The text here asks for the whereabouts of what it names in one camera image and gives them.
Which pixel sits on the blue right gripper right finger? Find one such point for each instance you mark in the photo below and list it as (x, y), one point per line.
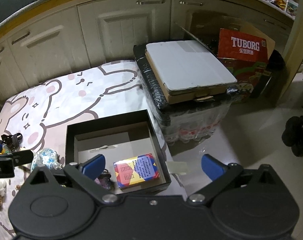
(221, 176)

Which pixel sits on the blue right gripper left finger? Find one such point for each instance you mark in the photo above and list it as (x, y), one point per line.
(82, 175)

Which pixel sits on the purple trinket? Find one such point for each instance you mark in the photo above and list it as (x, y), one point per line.
(104, 180)

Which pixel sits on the blue floral white pouch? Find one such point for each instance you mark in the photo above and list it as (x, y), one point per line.
(47, 157)

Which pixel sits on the colourful card box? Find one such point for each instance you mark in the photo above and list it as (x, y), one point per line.
(136, 170)

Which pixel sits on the black storage box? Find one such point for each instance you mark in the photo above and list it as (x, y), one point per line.
(117, 138)

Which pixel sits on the yellow grey headlamp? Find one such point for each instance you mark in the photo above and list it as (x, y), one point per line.
(12, 141)

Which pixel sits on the pink bear cartoon mat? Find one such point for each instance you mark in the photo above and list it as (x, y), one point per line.
(42, 113)

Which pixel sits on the black wrapped crate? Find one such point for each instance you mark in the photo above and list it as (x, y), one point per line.
(181, 117)

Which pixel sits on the flat brown cardboard box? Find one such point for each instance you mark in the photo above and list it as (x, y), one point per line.
(189, 92)

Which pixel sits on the black bag on floor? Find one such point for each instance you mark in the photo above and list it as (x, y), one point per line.
(293, 135)

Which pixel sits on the grey tablet case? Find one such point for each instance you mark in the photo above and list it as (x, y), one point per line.
(186, 65)

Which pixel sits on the red Tuborg beer carton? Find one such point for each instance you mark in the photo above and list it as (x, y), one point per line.
(245, 56)

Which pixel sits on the cream cabinet row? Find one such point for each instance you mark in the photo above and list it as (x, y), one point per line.
(65, 36)

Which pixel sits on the brown cardboard sheet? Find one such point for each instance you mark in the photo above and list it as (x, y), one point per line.
(205, 27)

